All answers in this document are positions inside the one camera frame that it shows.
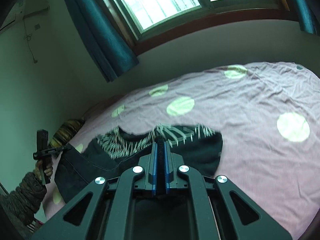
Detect white air conditioner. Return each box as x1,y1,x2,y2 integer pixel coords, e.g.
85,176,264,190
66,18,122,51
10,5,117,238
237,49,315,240
1,0,26,33

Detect dark knitted left sleeve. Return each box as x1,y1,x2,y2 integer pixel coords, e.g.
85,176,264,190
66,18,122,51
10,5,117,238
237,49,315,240
1,172,47,226

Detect yellow black striped pillow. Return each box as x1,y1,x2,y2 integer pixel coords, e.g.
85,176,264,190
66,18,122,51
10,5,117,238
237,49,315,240
49,119,85,148

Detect teal curtain right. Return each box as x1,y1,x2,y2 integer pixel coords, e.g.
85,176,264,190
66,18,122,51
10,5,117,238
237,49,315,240
292,0,319,36

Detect hanging power cable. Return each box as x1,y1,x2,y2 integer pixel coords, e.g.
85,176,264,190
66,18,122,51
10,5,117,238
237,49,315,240
22,17,39,64

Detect person's left hand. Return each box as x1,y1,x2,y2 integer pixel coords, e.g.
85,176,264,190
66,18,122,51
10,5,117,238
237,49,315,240
33,160,53,180

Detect teal curtain left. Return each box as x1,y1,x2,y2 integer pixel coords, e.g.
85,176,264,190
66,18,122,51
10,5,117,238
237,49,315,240
64,0,139,82

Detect pink dotted bed sheet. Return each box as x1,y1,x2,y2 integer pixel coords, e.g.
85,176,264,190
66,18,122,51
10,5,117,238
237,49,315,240
43,62,319,239

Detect black printed sweatshirt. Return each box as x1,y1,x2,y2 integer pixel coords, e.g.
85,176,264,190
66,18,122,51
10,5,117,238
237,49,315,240
54,124,223,203

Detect teal curtain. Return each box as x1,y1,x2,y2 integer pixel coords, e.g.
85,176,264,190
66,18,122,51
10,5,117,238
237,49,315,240
64,0,139,82
292,0,319,36

